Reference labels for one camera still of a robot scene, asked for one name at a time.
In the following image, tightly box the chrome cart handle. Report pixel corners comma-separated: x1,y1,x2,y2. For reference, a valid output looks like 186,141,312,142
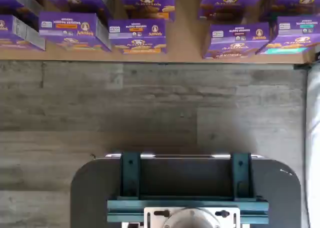
104,152,261,160

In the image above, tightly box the particle board shelf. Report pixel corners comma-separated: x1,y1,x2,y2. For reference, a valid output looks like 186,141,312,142
0,0,316,64

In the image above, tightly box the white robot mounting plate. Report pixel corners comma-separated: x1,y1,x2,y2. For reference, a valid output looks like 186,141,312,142
143,207,241,228

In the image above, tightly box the teal aluminium beam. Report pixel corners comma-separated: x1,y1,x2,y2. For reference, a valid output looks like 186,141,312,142
120,151,142,201
231,151,254,201
107,196,270,225

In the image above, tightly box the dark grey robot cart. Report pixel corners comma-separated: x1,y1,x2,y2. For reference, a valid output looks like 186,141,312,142
70,152,302,228

